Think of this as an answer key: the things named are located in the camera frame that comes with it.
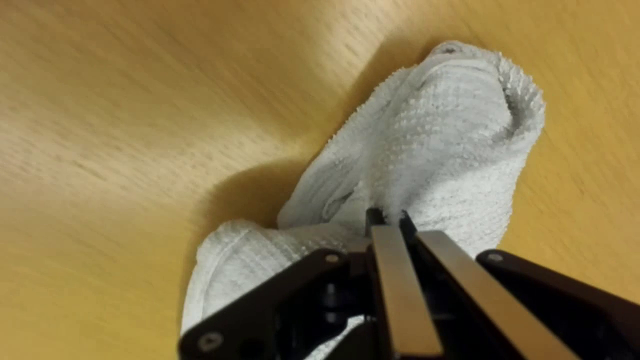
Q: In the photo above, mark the gripper left finger tan pad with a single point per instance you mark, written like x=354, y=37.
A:
x=403, y=293

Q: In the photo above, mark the white terry towel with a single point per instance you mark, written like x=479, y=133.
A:
x=440, y=133

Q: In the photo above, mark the gripper right finger tan pad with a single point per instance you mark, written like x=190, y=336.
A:
x=481, y=286

